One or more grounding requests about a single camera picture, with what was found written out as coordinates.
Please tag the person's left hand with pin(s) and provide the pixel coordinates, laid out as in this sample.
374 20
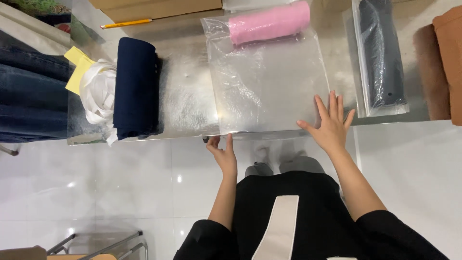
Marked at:
224 156

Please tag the person's right hand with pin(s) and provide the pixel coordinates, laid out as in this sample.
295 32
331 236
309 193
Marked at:
330 126

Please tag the clear plastic bag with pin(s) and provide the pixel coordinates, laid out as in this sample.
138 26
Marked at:
267 83

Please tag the grey shoe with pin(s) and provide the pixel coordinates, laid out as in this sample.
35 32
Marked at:
258 169
302 164

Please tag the clear bag with black cloth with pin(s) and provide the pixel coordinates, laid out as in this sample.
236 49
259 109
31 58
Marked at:
379 57

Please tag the black rolled cloth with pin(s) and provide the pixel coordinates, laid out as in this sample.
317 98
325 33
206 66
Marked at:
382 54

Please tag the person's black clothing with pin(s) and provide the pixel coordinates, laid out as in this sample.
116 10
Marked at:
310 220

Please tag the navy blue folded cloth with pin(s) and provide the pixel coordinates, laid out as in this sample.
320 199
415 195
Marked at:
135 88

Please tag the pink rolled cloth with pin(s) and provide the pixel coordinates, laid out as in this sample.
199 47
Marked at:
269 23

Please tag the brown rolled cloth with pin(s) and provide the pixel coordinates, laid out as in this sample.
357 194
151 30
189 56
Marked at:
449 61

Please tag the heap of white paper strips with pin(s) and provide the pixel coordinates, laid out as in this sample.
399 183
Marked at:
98 94

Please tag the brown cardboard box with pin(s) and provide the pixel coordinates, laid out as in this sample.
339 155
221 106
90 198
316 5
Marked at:
158 8

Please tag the yellow pencil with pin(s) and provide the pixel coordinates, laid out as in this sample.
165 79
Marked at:
126 24

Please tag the yellow paper sheet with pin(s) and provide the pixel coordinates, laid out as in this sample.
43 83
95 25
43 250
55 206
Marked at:
77 70

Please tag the blue denim jeans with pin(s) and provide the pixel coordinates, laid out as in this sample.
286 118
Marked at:
32 97

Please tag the green patterned cloth heap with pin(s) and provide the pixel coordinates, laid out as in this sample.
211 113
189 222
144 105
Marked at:
43 12

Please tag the metal frame chair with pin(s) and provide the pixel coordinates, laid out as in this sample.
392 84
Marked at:
97 247

